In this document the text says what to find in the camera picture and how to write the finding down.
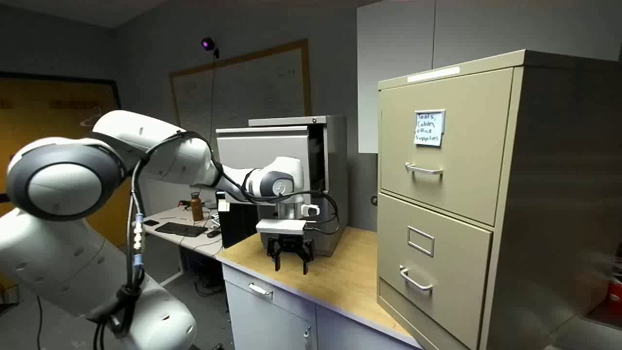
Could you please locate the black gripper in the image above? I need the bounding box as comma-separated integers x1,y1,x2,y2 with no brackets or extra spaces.
263,233,316,276

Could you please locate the grey counter base cabinet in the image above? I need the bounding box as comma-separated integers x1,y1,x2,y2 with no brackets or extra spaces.
220,262,419,350

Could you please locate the grey metal filing cabinet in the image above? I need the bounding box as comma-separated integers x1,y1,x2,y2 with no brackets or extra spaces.
248,114,351,258

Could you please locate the beige drawer with label holder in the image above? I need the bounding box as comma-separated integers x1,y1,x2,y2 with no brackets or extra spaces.
376,192,494,350

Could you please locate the beige drawer with paper note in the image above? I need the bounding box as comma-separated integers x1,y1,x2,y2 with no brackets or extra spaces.
378,66,516,227

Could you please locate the beige metal filing cabinet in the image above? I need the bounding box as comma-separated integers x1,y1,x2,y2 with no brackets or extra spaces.
376,48,622,350

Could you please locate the black box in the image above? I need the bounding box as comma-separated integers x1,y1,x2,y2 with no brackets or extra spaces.
216,198,263,251

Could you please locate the light desk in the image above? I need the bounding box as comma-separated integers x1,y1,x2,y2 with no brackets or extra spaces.
143,204,226,262

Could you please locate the brown bottle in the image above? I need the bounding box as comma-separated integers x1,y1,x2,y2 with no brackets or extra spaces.
189,188,207,223

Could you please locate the black keyboard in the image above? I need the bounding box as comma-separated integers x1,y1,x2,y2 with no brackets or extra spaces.
154,219,211,239

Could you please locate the wood framed whiteboard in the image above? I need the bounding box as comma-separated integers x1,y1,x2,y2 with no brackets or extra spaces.
170,39,314,151

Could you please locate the white handwritten paper note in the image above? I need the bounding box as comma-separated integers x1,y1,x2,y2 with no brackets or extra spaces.
413,107,448,149

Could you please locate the orange cork board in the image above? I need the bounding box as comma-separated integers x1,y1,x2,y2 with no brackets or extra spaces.
0,72,135,251

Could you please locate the red object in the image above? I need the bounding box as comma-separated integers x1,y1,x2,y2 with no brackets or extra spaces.
601,239,622,328

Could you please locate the white wrist camera block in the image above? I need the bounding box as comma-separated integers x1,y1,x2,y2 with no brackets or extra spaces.
255,218,310,237

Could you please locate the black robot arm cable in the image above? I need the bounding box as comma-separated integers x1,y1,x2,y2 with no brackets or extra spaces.
90,130,343,350

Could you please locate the purple lit camera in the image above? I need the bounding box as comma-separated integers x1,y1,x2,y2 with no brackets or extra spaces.
199,35,222,60

